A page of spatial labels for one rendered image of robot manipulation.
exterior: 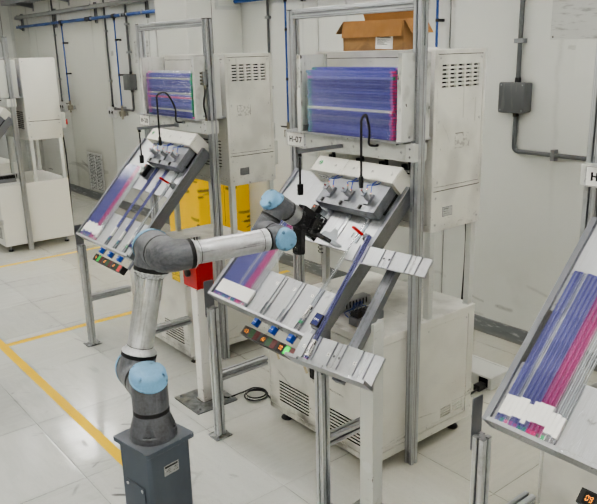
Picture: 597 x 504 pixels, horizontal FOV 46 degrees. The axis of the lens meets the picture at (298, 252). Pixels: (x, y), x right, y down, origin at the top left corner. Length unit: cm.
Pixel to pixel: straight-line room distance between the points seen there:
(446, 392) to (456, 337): 26
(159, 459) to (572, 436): 122
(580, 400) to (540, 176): 228
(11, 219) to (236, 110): 345
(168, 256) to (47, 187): 488
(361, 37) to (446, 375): 156
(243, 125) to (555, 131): 169
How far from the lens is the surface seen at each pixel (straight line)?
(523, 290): 435
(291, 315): 271
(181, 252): 217
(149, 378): 225
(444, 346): 317
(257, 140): 406
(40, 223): 703
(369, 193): 279
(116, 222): 408
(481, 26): 434
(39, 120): 692
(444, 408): 332
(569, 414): 203
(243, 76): 400
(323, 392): 264
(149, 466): 233
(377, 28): 325
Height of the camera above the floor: 173
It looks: 16 degrees down
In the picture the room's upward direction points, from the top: 1 degrees counter-clockwise
